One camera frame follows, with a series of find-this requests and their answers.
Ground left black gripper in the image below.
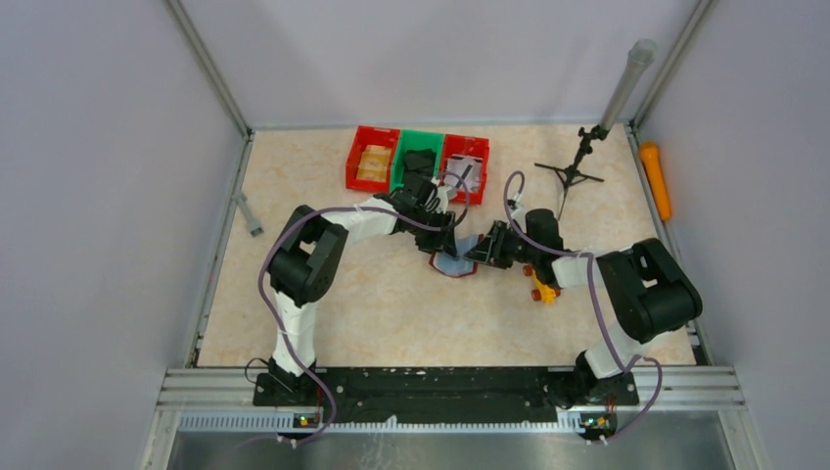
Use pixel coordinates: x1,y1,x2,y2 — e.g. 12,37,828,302
410,209,458,260

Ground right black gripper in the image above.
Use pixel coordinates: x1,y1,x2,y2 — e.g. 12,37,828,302
464,220,540,269

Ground red card holder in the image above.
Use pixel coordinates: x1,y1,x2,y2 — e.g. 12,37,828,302
429,234,483,279

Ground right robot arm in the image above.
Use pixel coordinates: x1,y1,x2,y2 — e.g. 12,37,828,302
464,209,703,407

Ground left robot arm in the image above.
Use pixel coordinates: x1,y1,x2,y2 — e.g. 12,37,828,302
257,172,468,405

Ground white cards in bin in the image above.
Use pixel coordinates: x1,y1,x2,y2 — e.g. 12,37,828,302
443,154,484,194

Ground yellow toy brick car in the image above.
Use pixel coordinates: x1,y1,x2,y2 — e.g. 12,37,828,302
523,264,561,305

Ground black item in bin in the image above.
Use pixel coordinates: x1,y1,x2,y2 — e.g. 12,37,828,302
402,149,437,178

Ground wooden piece in bin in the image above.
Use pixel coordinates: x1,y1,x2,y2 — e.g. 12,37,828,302
356,145,392,183

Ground right red bin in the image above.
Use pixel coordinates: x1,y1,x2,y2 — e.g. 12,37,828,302
439,133,490,206

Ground red bin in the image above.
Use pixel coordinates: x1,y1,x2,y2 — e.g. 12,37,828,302
345,125,400,193
439,133,490,206

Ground green bin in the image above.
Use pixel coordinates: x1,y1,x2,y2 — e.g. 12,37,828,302
389,129,444,192

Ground black tripod stand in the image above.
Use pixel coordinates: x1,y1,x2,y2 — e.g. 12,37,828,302
533,124,610,216

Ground left red bin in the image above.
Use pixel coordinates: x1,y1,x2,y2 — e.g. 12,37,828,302
345,125,400,193

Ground grey small tool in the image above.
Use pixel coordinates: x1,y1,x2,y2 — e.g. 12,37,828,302
232,192,264,237

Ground orange cylinder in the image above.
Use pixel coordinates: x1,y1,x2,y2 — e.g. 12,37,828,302
639,141,672,221

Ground grey tube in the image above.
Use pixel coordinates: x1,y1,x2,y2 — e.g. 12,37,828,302
598,38,658,134

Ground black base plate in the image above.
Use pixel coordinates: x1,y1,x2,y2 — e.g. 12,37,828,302
253,366,640,424

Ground grey cable duct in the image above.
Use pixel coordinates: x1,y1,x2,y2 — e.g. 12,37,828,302
178,411,611,436

